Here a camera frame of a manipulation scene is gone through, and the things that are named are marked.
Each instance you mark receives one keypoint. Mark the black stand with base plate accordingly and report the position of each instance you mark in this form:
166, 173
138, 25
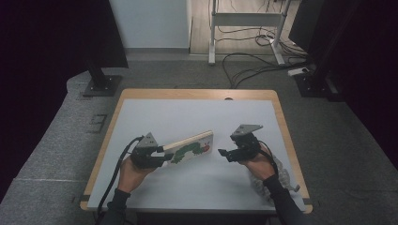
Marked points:
313, 86
103, 86

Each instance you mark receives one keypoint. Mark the white caterpillar picture book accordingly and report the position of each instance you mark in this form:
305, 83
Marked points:
191, 149

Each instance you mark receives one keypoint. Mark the grey floor outlet box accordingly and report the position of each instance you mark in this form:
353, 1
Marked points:
98, 123

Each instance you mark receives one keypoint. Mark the white desk frame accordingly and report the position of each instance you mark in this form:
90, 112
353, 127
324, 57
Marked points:
247, 19

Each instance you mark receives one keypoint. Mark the white power strip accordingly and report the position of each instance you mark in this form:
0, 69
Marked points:
297, 71

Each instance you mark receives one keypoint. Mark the wooden table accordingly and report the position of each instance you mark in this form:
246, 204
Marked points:
200, 93

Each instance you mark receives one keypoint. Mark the black curtain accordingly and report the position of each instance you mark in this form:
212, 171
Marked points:
375, 78
47, 62

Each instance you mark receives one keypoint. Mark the black tape strip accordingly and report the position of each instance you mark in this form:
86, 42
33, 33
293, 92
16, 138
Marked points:
308, 201
85, 198

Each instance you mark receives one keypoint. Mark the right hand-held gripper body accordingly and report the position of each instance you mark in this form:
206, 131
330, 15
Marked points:
247, 146

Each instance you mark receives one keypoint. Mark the person's right hand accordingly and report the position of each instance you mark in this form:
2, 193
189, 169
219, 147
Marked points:
261, 165

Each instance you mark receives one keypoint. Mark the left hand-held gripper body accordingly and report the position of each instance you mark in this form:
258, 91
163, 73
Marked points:
145, 154

